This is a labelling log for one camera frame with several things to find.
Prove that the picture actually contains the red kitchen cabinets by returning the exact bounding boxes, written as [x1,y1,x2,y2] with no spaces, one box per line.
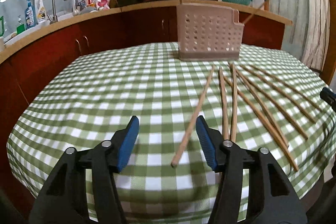
[0,5,287,135]

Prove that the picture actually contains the chrome kitchen faucet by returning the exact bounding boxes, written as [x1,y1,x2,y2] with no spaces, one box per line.
[37,0,59,25]

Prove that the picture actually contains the green checkered tablecloth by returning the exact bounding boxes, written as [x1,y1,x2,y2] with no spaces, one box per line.
[7,43,335,223]

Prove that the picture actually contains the frosted glass sliding door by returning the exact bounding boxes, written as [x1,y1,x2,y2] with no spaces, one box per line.
[269,0,330,71]

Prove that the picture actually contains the pink perforated utensil basket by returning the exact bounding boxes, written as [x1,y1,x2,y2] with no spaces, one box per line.
[177,3,244,61]

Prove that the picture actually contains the white spray cleaner bottle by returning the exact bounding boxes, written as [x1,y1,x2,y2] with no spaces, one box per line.
[37,0,47,24]

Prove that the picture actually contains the small green bottle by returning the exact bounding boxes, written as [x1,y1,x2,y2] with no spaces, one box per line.
[17,15,26,35]

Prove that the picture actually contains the blue dish soap bottle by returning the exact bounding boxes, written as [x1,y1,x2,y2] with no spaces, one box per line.
[25,0,37,29]

